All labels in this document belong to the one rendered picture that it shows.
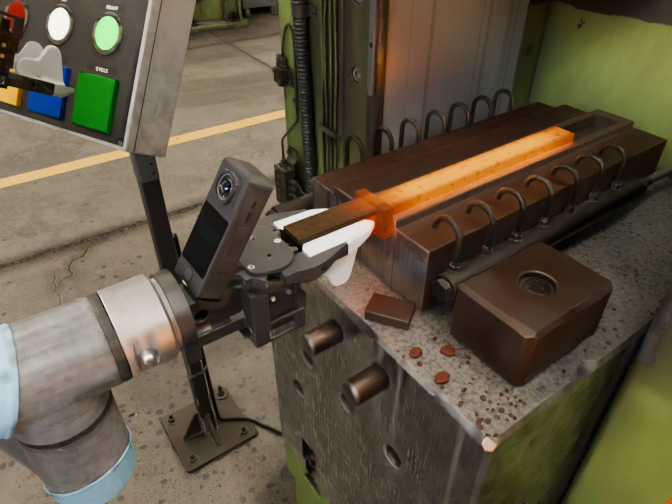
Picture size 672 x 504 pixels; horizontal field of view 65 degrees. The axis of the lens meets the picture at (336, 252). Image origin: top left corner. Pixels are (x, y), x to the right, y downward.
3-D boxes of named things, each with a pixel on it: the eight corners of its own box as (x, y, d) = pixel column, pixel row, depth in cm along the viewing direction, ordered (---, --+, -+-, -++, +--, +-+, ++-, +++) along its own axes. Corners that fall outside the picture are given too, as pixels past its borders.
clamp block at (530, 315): (516, 391, 46) (533, 339, 42) (446, 333, 51) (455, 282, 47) (598, 333, 51) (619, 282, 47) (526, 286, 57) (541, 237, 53)
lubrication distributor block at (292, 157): (292, 228, 98) (288, 162, 90) (275, 213, 102) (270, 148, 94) (307, 222, 100) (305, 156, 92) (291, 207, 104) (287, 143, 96)
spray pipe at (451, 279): (446, 310, 50) (450, 287, 48) (426, 294, 52) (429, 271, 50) (644, 201, 66) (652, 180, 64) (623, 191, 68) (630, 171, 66)
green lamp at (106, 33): (104, 55, 72) (96, 21, 69) (95, 47, 75) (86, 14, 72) (127, 51, 73) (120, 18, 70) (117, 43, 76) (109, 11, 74)
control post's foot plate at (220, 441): (187, 479, 136) (181, 459, 130) (157, 419, 150) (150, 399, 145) (261, 436, 146) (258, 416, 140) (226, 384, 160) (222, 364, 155)
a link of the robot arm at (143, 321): (88, 274, 42) (119, 334, 37) (144, 254, 44) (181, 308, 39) (112, 339, 47) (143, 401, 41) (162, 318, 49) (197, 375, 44)
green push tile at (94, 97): (106, 133, 73) (115, 79, 72) (69, 122, 76) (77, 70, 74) (116, 135, 75) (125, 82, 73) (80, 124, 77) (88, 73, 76)
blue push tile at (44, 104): (58, 119, 77) (66, 67, 76) (25, 109, 80) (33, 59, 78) (69, 121, 79) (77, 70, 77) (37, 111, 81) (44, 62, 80)
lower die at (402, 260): (421, 312, 53) (430, 245, 48) (313, 222, 66) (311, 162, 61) (646, 191, 73) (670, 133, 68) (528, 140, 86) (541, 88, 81)
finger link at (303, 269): (329, 240, 51) (247, 270, 47) (329, 225, 50) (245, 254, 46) (356, 266, 48) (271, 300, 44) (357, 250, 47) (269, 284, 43)
